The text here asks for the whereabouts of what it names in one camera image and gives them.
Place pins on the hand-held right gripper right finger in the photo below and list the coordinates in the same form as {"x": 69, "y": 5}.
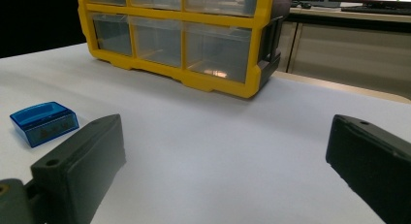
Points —
{"x": 371, "y": 159}

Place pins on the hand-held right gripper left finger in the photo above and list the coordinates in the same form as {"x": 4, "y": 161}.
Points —
{"x": 80, "y": 166}

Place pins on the blue transparent plastic box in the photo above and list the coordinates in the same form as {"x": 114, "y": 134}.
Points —
{"x": 43, "y": 123}

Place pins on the beige desk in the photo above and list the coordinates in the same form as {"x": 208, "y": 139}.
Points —
{"x": 352, "y": 49}

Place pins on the black keyboard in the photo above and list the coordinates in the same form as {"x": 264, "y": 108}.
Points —
{"x": 376, "y": 10}

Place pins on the yellow drawer organizer cabinet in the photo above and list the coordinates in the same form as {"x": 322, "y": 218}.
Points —
{"x": 223, "y": 83}

